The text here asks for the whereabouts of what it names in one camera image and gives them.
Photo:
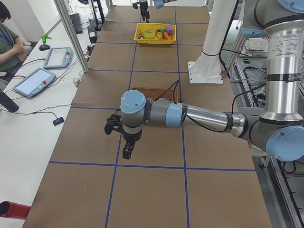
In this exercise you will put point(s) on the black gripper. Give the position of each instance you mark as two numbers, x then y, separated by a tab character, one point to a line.
144	8
131	138

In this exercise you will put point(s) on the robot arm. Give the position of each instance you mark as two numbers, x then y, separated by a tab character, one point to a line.
201	141
158	4

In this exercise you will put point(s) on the yellow woven basket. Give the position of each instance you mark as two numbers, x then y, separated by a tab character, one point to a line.
141	27

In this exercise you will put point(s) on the toy croissant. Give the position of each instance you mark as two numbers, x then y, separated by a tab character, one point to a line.
158	35

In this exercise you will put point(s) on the purple foam cube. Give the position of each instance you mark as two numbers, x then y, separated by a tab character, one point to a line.
169	30

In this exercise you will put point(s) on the orange toy carrot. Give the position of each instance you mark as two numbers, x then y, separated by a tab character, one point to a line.
165	34

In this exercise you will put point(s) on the black power box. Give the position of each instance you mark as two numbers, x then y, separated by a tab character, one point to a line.
92	33

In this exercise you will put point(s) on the black keyboard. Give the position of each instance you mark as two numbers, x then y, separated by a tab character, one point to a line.
77	25

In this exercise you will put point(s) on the small black device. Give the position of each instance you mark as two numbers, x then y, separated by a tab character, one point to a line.
58	121

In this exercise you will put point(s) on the far teach pendant tablet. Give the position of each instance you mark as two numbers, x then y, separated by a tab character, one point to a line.
58	58

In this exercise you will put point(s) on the teach pendant tablet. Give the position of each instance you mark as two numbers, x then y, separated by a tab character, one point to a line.
34	83
58	58

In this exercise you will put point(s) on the black computer mouse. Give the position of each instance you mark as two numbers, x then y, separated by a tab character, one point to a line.
44	47

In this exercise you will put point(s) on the near teach pendant tablet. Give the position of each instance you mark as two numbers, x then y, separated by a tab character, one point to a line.
34	83

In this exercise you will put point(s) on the red cylinder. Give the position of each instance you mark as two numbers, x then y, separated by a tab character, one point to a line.
14	210

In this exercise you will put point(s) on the seated person in green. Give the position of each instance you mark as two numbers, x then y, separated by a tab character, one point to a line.
12	51

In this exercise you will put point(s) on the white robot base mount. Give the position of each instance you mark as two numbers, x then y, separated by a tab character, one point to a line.
206	69

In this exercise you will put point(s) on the aluminium frame post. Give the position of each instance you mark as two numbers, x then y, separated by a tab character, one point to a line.
63	12

